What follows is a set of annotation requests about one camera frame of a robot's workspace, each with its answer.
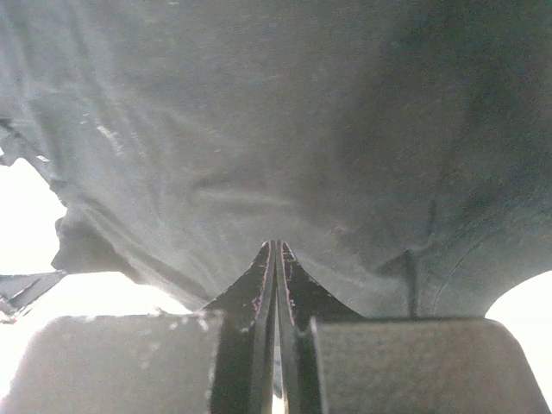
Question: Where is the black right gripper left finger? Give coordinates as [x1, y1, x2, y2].
[1, 241, 276, 413]

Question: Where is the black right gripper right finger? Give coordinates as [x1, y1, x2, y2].
[275, 242, 549, 413]

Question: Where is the black t shirt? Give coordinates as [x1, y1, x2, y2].
[1, 1, 551, 317]

